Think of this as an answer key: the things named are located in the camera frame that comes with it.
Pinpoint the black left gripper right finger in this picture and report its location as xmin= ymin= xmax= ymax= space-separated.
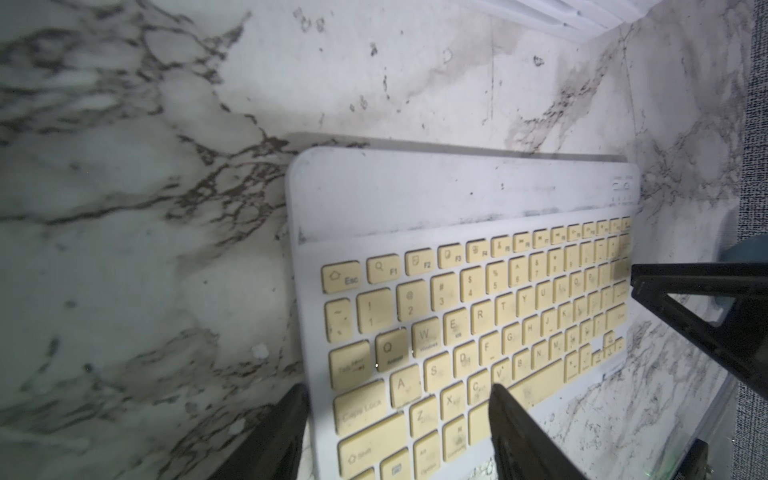
xmin=488 ymin=384 xmax=585 ymax=480

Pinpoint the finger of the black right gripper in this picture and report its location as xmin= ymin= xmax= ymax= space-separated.
xmin=631 ymin=262 xmax=767 ymax=398

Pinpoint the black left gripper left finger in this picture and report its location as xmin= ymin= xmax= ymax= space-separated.
xmin=209 ymin=384 xmax=310 ymax=480

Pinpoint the yellow keyboard mid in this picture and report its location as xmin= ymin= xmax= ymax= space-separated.
xmin=286 ymin=147 xmax=640 ymax=479

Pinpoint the green keyboard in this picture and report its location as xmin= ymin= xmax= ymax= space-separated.
xmin=461 ymin=0 xmax=660 ymax=43

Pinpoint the blue bowl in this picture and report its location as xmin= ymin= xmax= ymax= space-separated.
xmin=704 ymin=233 xmax=768 ymax=325

